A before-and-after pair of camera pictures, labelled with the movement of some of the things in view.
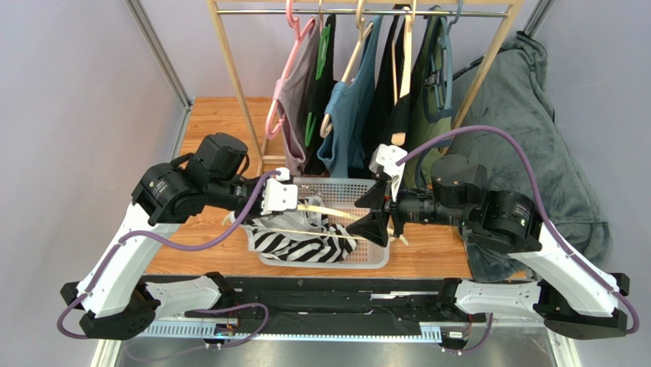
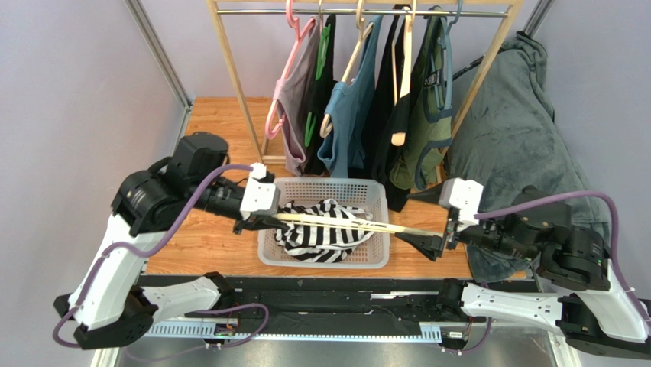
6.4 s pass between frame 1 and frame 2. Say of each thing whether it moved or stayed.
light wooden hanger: stayed
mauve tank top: stayed
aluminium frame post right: stayed
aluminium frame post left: stayed
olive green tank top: stayed
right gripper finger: moved
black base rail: stayed
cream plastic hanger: moved
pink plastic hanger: stayed
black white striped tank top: moved
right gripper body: moved
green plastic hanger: stayed
